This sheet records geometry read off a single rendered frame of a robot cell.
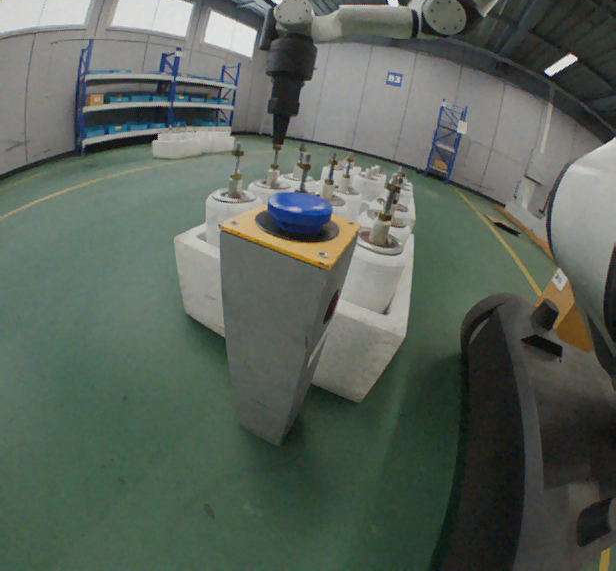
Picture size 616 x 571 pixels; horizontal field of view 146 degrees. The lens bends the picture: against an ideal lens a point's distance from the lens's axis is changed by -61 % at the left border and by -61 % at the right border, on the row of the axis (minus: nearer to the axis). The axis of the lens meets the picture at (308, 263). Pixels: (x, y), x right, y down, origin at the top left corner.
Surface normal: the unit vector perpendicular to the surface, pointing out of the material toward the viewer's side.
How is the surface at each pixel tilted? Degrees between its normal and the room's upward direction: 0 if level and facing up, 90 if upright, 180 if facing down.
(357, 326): 90
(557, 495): 45
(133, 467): 0
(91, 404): 0
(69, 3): 90
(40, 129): 90
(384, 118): 90
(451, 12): 119
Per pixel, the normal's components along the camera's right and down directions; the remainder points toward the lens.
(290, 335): -0.40, 0.42
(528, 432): -0.52, -0.84
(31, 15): 0.88, 0.36
